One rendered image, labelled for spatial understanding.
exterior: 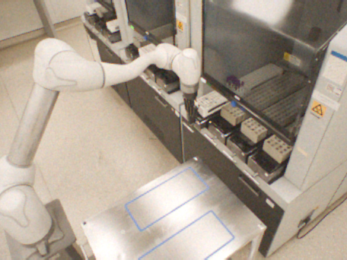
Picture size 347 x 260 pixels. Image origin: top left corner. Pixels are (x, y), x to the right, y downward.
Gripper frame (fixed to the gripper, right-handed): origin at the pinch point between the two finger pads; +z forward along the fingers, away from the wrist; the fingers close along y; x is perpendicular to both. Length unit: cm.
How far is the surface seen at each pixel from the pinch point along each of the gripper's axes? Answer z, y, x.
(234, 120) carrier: -6.2, -20.2, -13.0
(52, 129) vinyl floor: 80, 140, 66
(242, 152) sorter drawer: 0.0, -34.8, -5.5
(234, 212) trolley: -2, -57, 20
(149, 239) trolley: -2, -47, 54
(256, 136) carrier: -6.8, -35.1, -13.0
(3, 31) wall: 60, 350, 63
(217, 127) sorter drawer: -1.3, -15.0, -6.1
